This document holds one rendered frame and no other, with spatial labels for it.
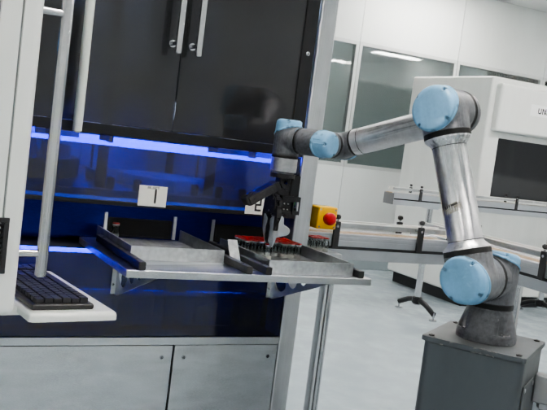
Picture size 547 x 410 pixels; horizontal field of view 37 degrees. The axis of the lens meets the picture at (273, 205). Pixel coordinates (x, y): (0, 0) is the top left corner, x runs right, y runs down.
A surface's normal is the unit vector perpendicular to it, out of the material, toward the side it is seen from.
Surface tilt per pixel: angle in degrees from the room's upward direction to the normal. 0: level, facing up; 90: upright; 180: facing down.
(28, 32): 90
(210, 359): 90
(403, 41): 90
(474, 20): 90
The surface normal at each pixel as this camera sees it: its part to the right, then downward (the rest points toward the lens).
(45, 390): 0.44, 0.13
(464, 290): -0.59, 0.12
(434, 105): -0.62, -0.14
